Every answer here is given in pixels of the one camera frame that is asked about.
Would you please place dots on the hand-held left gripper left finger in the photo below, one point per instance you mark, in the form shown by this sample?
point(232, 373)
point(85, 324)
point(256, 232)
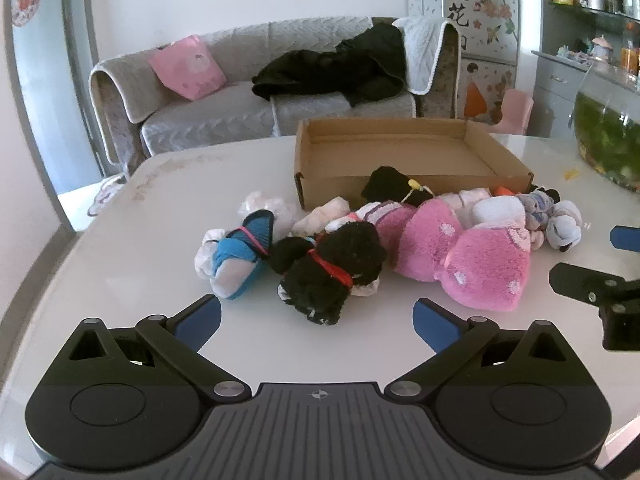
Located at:
point(200, 321)

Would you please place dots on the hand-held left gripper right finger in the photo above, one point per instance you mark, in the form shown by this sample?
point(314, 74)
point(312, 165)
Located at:
point(435, 327)

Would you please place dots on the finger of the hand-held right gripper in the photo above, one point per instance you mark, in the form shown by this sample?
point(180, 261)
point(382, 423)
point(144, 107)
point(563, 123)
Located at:
point(626, 238)
point(585, 284)

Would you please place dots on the white knotted sock bundle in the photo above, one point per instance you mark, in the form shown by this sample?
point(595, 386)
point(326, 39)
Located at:
point(565, 227)

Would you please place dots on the blue and white sock bundle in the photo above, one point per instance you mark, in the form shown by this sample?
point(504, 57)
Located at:
point(240, 260)

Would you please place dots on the pink fluffy sock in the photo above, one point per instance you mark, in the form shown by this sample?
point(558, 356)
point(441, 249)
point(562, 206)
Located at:
point(422, 247)
point(485, 272)

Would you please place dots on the black fuzzy sock bundle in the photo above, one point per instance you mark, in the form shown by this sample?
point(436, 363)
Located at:
point(325, 275)

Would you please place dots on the white and pink sock roll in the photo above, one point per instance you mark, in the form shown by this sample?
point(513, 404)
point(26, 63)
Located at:
point(320, 217)

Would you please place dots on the shallow cardboard box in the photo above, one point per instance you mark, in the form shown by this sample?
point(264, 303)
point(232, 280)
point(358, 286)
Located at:
point(400, 160)

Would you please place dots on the white desktop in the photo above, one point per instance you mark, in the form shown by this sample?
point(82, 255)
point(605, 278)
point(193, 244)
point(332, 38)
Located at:
point(125, 260)

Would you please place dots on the small white sock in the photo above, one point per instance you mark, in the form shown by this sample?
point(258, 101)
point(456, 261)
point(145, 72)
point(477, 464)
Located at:
point(369, 288)

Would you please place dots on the small black sock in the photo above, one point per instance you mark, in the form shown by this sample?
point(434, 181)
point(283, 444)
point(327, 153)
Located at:
point(549, 194)

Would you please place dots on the glass fish bowl with plants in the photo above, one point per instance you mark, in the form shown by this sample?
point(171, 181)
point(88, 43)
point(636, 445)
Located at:
point(610, 130)

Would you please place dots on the pink striped sock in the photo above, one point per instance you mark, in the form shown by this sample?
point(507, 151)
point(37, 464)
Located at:
point(382, 210)

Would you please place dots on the light pink sock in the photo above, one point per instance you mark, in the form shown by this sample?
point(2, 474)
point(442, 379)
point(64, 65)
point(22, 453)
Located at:
point(467, 199)

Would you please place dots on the slipper on floor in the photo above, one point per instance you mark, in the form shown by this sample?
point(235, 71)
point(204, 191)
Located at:
point(105, 195)

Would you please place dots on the grey cabinet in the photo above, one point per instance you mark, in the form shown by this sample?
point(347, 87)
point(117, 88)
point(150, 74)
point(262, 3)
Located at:
point(555, 90)

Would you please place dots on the pink plastic chair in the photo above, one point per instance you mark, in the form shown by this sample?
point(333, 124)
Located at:
point(515, 110)

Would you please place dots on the orange bottle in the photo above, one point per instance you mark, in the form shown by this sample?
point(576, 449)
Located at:
point(631, 57)

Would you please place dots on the grey sofa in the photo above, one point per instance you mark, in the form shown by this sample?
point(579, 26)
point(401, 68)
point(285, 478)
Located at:
point(200, 130)

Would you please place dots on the pink pillow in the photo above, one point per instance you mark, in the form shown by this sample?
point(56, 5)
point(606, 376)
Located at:
point(187, 67)

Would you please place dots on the floral folding screen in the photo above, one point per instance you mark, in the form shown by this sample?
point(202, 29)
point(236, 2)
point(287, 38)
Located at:
point(480, 10)

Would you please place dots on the black jacket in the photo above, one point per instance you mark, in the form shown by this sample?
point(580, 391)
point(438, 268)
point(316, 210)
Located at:
point(340, 70)

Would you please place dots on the white quilted blanket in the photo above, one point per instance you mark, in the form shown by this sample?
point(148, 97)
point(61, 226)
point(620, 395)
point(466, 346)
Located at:
point(425, 50)

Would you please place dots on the red round window sticker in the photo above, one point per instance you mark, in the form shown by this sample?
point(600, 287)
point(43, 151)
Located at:
point(26, 5)

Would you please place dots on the glass wall shelf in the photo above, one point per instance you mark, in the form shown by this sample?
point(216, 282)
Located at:
point(600, 15)

